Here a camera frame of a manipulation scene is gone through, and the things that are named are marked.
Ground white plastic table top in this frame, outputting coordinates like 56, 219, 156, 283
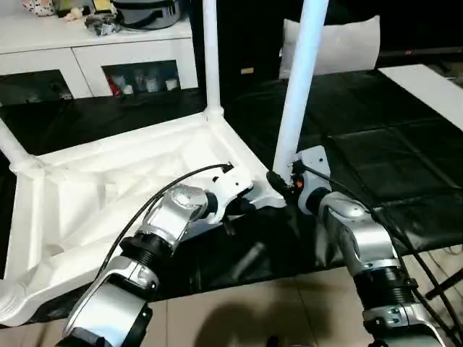
0, 106, 287, 328

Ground black work mat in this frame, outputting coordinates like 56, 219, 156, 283
0, 68, 463, 319

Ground grey cushion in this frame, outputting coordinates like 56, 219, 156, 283
279, 14, 381, 79

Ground black furniture with yellow label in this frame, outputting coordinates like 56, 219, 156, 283
190, 0, 463, 82

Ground white flat board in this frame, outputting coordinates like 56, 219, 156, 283
378, 64, 463, 133

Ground black television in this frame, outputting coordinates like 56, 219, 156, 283
378, 46, 463, 69

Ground white glass-door cabinet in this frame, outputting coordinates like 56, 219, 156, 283
0, 0, 200, 106

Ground grey round cooker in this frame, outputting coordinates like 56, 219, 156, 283
111, 0, 184, 30

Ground cream plush toy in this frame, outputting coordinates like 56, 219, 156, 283
57, 2, 86, 23

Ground white spotted plush toy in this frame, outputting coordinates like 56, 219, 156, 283
21, 0, 58, 17

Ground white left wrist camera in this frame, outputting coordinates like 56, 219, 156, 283
208, 164, 254, 225

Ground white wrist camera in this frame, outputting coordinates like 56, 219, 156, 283
208, 164, 254, 225
292, 145, 333, 216

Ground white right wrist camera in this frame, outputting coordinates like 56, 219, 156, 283
292, 145, 333, 216

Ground thin floor cables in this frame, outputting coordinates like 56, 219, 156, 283
426, 244, 463, 326

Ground black metal frame bar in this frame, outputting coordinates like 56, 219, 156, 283
425, 266, 463, 301

